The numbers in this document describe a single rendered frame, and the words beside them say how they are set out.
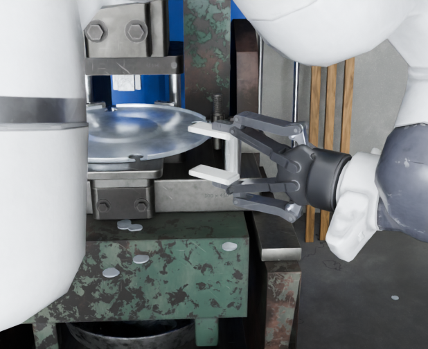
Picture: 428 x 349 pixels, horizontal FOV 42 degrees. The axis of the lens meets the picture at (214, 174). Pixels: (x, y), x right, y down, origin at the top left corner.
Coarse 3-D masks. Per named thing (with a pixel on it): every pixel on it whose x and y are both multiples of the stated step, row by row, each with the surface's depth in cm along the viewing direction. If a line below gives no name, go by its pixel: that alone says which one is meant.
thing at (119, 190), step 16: (160, 160) 76; (96, 176) 72; (112, 176) 72; (128, 176) 73; (144, 176) 73; (160, 176) 73; (96, 192) 86; (112, 192) 86; (128, 192) 86; (144, 192) 87; (96, 208) 87; (112, 208) 87; (128, 208) 87; (144, 208) 87
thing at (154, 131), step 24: (96, 120) 91; (120, 120) 91; (144, 120) 91; (168, 120) 93; (192, 120) 93; (96, 144) 82; (120, 144) 82; (144, 144) 82; (168, 144) 82; (192, 144) 80
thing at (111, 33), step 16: (160, 0) 85; (96, 16) 83; (112, 16) 83; (128, 16) 83; (144, 16) 83; (160, 16) 86; (96, 32) 82; (112, 32) 84; (128, 32) 82; (144, 32) 84; (160, 32) 87; (96, 48) 84; (112, 48) 84; (128, 48) 85; (144, 48) 85; (160, 48) 88
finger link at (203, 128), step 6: (192, 126) 78; (198, 126) 78; (204, 126) 78; (210, 126) 78; (198, 132) 77; (204, 132) 76; (210, 132) 76; (216, 132) 75; (222, 132) 75; (222, 138) 75; (228, 138) 74
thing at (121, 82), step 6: (114, 78) 96; (120, 78) 95; (126, 78) 95; (132, 78) 95; (138, 78) 96; (114, 84) 96; (120, 84) 96; (126, 84) 96; (132, 84) 96; (138, 84) 96; (120, 90) 96; (126, 90) 96; (132, 90) 96
